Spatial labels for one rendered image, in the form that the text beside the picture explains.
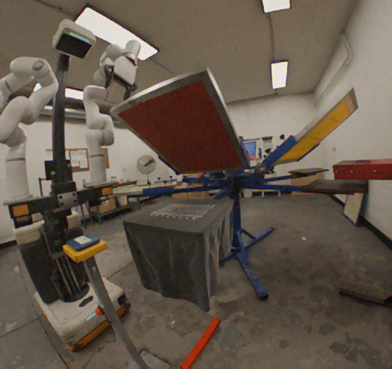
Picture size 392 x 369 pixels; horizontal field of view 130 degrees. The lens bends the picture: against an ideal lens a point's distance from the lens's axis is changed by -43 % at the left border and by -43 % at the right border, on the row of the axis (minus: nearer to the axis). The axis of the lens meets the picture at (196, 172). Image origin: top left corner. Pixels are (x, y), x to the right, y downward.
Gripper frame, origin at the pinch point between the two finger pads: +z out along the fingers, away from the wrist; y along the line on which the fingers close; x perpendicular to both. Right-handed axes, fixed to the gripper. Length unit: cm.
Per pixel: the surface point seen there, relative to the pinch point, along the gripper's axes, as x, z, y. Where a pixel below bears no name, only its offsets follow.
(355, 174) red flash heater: 98, 23, -75
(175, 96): 11.3, -6.4, -21.0
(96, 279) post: -10, 69, -6
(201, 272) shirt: 20, 66, -33
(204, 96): 23.4, -5.3, -25.2
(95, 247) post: -6, 55, -3
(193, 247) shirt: 18, 55, -30
